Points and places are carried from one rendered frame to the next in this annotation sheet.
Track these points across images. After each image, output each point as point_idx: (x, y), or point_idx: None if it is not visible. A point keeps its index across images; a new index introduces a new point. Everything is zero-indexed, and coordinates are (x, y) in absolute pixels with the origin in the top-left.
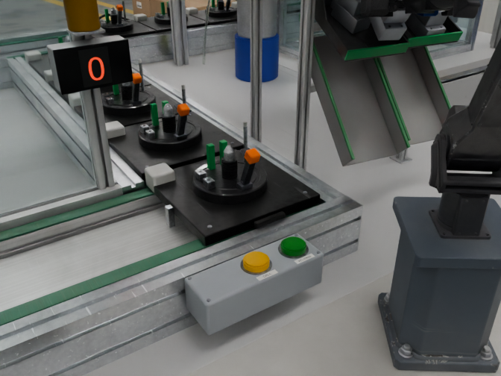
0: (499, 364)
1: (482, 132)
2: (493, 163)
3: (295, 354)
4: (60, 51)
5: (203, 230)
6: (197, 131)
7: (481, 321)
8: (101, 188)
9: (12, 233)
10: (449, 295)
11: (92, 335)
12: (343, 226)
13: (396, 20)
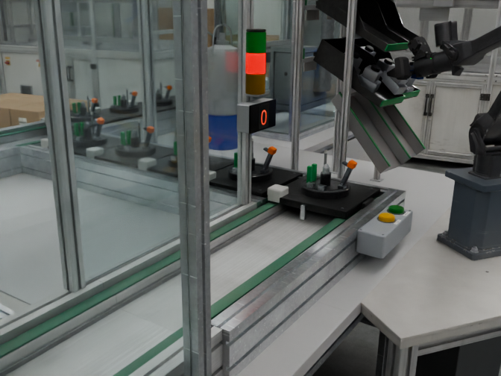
0: None
1: (499, 121)
2: (500, 139)
3: (421, 265)
4: (253, 106)
5: (341, 210)
6: (269, 168)
7: None
8: (245, 204)
9: (219, 233)
10: (495, 208)
11: (330, 265)
12: (399, 204)
13: (403, 82)
